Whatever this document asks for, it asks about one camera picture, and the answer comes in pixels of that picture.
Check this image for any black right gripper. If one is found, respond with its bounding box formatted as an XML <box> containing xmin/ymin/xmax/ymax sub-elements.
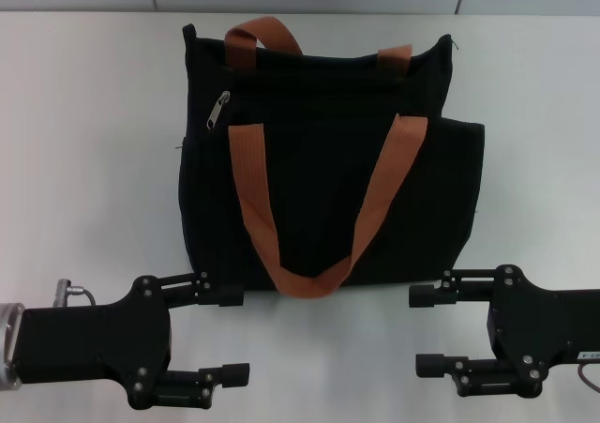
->
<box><xmin>408</xmin><ymin>264</ymin><xmax>600</xmax><ymax>399</ymax></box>

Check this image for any silver zipper pull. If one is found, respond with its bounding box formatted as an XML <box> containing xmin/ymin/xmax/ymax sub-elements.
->
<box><xmin>204</xmin><ymin>90</ymin><xmax>232</xmax><ymax>131</ymax></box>

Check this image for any right wrist cable with plug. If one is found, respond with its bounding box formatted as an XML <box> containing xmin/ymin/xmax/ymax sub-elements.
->
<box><xmin>577</xmin><ymin>364</ymin><xmax>600</xmax><ymax>394</ymax></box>

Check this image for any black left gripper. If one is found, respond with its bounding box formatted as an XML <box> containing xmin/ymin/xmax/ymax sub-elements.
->
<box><xmin>21</xmin><ymin>271</ymin><xmax>251</xmax><ymax>408</ymax></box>

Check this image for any left wrist cable with plug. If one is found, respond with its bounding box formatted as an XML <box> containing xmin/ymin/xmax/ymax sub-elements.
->
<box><xmin>54</xmin><ymin>278</ymin><xmax>96</xmax><ymax>308</ymax></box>

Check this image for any wrist cable with plug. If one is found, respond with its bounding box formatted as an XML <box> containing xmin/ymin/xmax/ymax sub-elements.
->
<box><xmin>577</xmin><ymin>364</ymin><xmax>600</xmax><ymax>394</ymax></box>
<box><xmin>54</xmin><ymin>278</ymin><xmax>96</xmax><ymax>308</ymax></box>

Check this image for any black fabric food bag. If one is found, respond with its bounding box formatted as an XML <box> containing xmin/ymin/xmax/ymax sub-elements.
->
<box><xmin>176</xmin><ymin>16</ymin><xmax>485</xmax><ymax>300</ymax></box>

